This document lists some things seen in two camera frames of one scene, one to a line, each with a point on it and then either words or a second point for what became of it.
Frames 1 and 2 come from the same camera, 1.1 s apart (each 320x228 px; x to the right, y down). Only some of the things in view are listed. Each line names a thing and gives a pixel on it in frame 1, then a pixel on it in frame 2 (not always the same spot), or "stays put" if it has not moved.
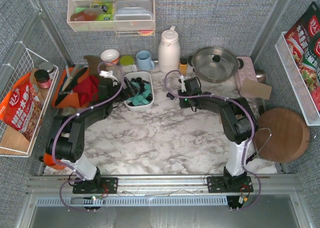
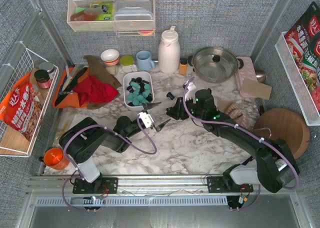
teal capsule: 140,97 stays put
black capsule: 169,95 stays put
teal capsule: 136,84 stays put
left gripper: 122,90 → 152,116
